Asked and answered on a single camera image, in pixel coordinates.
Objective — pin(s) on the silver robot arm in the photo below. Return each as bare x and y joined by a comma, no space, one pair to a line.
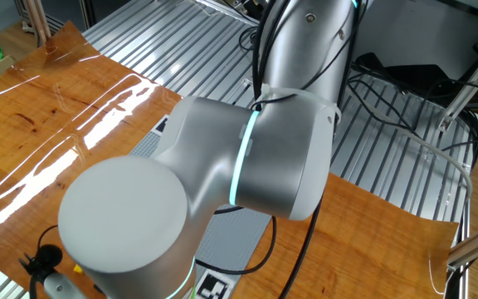
123,207

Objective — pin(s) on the grey Lego baseplate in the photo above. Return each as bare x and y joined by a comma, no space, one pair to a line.
230,236

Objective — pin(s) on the yellow Lego brick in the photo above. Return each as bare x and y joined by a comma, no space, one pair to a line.
78,269

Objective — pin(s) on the black white fiducial marker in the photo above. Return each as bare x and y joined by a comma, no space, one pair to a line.
216,286
162,125

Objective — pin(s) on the wood pattern table mat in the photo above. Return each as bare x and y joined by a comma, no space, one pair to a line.
367,249

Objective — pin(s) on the aluminium extrusion bar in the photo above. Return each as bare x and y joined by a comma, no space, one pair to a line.
475,245
467,89

